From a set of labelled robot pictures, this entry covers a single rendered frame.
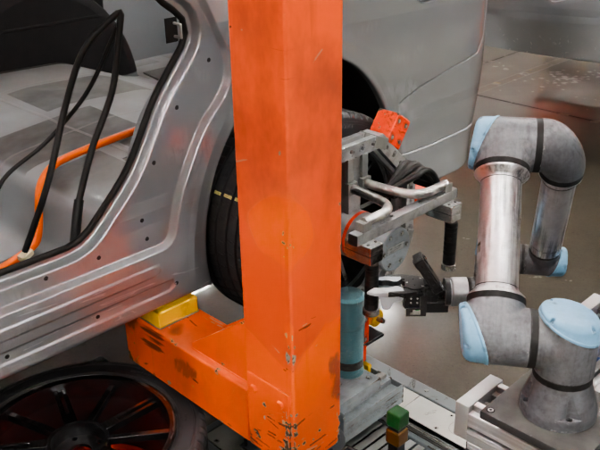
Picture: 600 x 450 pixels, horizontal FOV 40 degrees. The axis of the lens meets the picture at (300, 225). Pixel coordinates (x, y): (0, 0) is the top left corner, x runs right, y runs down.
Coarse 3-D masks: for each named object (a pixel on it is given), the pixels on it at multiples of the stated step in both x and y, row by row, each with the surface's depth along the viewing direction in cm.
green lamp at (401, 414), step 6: (396, 408) 193; (402, 408) 192; (390, 414) 191; (396, 414) 190; (402, 414) 190; (408, 414) 192; (390, 420) 192; (396, 420) 190; (402, 420) 190; (408, 420) 193; (390, 426) 192; (396, 426) 191; (402, 426) 191
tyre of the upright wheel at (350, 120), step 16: (352, 112) 232; (352, 128) 232; (368, 128) 237; (224, 160) 226; (224, 176) 224; (224, 192) 224; (208, 208) 227; (224, 208) 222; (208, 224) 227; (224, 224) 222; (208, 240) 229; (224, 240) 223; (208, 256) 232; (224, 256) 226; (240, 256) 220; (224, 272) 229; (240, 272) 223; (224, 288) 237; (240, 288) 228
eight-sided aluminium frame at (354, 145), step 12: (360, 132) 230; (372, 132) 230; (348, 144) 222; (360, 144) 223; (372, 144) 228; (384, 144) 230; (348, 156) 221; (384, 156) 235; (396, 156) 237; (396, 204) 252; (408, 228) 253; (384, 276) 251; (360, 288) 251
